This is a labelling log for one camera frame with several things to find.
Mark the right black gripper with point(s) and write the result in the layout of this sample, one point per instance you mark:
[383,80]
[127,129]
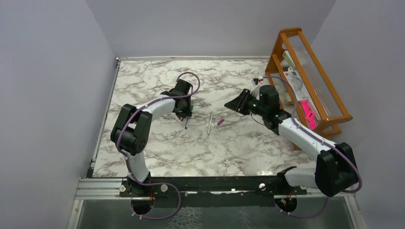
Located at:
[243,103]

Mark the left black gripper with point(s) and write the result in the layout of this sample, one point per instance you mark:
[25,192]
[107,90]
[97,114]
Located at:
[183,114]

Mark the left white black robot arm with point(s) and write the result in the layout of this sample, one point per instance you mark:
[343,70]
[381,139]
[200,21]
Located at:
[131,130]

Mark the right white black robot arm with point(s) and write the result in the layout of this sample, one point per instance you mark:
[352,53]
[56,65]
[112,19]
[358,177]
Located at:
[335,170]

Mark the orange wooden rack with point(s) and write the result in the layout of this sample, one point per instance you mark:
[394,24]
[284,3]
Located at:
[292,49]

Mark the white package in rack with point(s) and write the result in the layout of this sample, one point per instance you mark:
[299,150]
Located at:
[293,77]

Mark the pink item in rack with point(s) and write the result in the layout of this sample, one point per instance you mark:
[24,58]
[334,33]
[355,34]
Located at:
[309,114]

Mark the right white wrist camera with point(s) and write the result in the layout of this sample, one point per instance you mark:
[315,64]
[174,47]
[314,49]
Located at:
[257,83]

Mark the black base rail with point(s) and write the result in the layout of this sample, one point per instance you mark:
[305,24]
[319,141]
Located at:
[206,192]

